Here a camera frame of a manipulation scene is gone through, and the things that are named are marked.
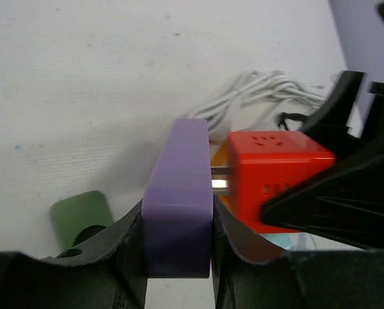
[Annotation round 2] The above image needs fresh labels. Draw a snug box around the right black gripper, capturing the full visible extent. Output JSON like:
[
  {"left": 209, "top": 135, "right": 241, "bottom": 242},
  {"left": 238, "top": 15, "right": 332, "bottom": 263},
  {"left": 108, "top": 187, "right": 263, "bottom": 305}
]
[{"left": 300, "top": 71, "right": 384, "bottom": 142}]

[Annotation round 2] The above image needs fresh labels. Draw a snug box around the teal charger cube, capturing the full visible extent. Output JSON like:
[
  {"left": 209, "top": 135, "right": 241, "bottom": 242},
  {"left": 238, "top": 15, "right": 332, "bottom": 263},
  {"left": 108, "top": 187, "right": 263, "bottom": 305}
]
[{"left": 262, "top": 233, "right": 294, "bottom": 250}]

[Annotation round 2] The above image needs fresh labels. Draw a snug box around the orange usb hub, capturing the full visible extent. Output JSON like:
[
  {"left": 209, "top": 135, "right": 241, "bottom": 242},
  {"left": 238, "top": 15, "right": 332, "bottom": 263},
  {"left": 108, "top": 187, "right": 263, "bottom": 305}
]
[{"left": 210, "top": 140, "right": 231, "bottom": 209}]

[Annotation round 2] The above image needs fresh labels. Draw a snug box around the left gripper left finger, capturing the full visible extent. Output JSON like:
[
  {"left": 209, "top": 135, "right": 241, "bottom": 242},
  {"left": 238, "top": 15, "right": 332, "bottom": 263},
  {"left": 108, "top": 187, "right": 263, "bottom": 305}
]
[{"left": 0, "top": 203, "right": 147, "bottom": 308}]

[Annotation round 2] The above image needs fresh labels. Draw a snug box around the white coiled cord far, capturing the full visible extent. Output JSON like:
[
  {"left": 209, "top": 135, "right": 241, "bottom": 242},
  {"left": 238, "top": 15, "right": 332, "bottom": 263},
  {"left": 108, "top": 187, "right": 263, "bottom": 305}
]
[{"left": 185, "top": 70, "right": 327, "bottom": 141}]

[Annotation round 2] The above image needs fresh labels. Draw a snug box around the purple usb hub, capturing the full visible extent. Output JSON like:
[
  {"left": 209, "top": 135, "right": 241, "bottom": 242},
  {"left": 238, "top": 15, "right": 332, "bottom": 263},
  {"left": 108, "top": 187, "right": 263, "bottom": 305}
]
[{"left": 142, "top": 119, "right": 214, "bottom": 278}]

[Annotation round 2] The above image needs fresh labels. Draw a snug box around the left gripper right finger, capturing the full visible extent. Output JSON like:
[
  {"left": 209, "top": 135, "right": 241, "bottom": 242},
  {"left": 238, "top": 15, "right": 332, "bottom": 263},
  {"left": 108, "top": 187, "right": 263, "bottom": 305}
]
[{"left": 212, "top": 197, "right": 384, "bottom": 308}]

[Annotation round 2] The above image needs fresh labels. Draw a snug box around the green power strip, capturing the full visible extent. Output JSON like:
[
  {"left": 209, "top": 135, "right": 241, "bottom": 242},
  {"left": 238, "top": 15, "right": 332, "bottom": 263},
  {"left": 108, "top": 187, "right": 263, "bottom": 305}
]
[{"left": 50, "top": 191, "right": 114, "bottom": 250}]

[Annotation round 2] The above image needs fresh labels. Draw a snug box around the black power cord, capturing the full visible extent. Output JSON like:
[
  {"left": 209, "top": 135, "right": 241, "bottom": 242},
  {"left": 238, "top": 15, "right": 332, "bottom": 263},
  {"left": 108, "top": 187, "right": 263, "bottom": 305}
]
[{"left": 277, "top": 111, "right": 311, "bottom": 129}]

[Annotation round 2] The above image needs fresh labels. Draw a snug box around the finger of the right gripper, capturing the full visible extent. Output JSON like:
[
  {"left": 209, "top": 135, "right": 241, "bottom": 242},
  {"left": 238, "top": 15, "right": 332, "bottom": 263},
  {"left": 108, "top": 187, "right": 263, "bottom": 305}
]
[{"left": 261, "top": 136, "right": 384, "bottom": 249}]

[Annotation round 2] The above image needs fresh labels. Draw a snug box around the red cube socket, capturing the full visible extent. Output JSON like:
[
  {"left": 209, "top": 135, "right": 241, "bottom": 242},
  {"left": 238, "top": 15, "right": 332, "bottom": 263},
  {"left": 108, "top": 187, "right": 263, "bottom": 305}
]
[{"left": 225, "top": 131, "right": 336, "bottom": 234}]

